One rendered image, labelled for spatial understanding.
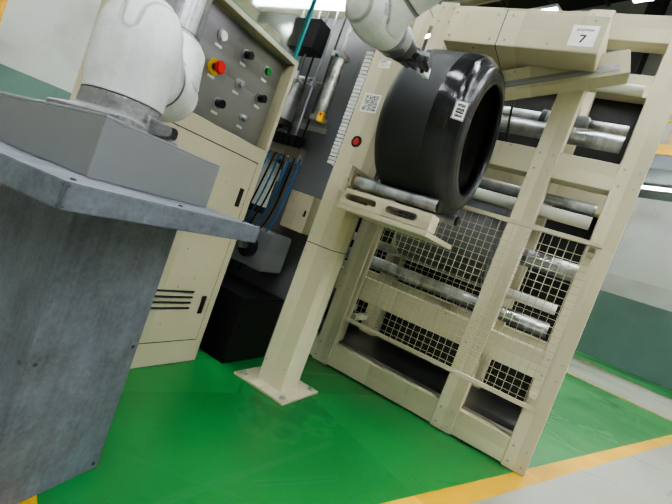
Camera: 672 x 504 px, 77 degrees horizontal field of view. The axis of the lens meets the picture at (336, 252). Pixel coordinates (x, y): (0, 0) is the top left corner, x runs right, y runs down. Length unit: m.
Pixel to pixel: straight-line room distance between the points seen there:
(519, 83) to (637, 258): 8.88
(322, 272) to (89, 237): 1.01
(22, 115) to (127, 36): 0.24
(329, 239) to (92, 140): 1.06
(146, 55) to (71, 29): 9.52
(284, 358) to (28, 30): 9.27
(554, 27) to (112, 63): 1.60
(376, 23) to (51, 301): 0.83
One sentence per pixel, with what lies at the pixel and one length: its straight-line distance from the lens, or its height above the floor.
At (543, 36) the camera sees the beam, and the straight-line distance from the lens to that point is 2.01.
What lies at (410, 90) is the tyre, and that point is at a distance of 1.48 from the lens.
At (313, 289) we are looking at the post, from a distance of 1.69.
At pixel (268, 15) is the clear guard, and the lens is 1.72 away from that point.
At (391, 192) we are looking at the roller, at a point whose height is 0.90.
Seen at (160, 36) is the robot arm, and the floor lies 0.94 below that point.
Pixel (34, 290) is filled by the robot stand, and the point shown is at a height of 0.43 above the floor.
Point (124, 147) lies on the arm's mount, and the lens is 0.85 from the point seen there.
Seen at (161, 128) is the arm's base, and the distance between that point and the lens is 0.93.
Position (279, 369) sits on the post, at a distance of 1.79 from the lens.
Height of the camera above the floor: 0.71
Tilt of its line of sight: 3 degrees down
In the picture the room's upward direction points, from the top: 20 degrees clockwise
